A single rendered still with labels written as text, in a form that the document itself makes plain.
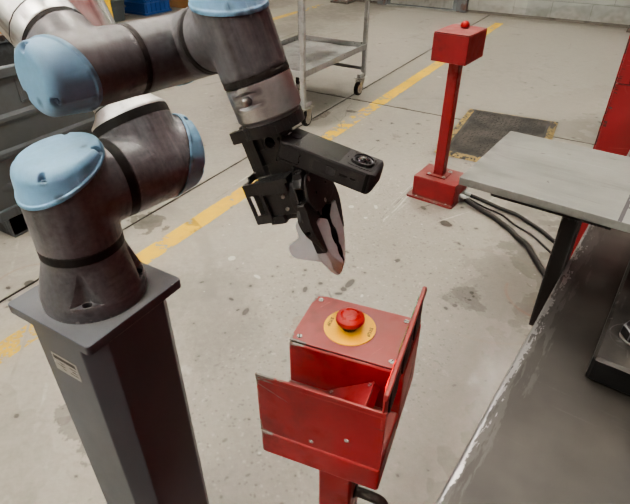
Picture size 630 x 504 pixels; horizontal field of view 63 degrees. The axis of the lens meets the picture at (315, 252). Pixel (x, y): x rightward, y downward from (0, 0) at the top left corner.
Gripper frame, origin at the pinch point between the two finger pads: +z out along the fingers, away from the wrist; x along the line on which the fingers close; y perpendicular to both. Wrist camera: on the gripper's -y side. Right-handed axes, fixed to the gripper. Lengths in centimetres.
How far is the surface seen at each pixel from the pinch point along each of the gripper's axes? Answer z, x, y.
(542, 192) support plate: -3.4, -6.0, -23.8
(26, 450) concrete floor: 52, -1, 115
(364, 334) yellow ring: 11.2, 0.4, 0.1
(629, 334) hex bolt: 8.0, 4.8, -30.6
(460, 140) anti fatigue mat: 77, -267, 40
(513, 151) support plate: -4.7, -16.5, -20.2
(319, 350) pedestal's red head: 10.1, 4.8, 4.9
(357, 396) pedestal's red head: 15.6, 7.4, 0.2
